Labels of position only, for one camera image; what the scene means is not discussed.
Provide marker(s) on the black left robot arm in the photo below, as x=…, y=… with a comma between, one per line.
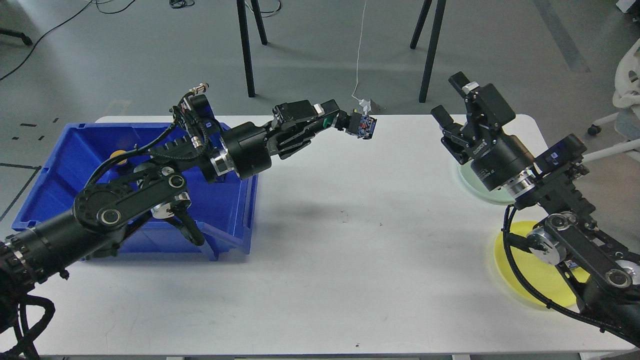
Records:
x=130, y=188

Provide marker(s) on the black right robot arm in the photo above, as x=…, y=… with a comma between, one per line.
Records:
x=549, y=218

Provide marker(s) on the black tripod legs right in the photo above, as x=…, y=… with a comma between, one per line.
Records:
x=435, y=33

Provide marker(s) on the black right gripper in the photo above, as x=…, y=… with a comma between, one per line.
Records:
x=496, y=157

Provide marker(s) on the light green plate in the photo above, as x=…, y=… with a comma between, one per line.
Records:
x=474, y=185

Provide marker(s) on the black tripod legs left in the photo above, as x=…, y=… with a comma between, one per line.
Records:
x=243, y=27

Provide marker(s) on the dark green push button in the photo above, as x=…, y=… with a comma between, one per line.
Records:
x=355, y=124

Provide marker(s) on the yellow plate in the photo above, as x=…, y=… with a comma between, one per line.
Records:
x=543, y=277

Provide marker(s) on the yellow push button in bin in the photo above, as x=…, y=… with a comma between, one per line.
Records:
x=122, y=162

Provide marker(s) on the blue plastic bin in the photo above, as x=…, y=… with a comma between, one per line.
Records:
x=223, y=211

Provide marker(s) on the white office chair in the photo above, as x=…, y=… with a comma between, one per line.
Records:
x=626, y=98

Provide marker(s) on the black tripod legs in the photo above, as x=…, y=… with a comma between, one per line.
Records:
x=435, y=33
x=243, y=27

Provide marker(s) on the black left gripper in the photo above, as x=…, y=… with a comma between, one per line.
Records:
x=247, y=149

